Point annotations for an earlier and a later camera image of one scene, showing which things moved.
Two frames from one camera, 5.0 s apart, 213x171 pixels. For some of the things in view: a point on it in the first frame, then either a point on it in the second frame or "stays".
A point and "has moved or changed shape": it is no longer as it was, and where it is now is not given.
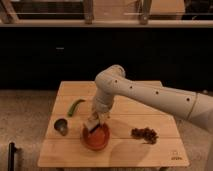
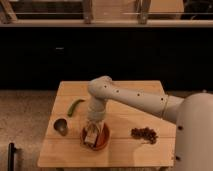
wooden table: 139,136 stays
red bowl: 97,138 stays
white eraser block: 92,122 has moved or changed shape
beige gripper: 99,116 → 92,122
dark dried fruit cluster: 147,134 stays
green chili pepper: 70,111 stays
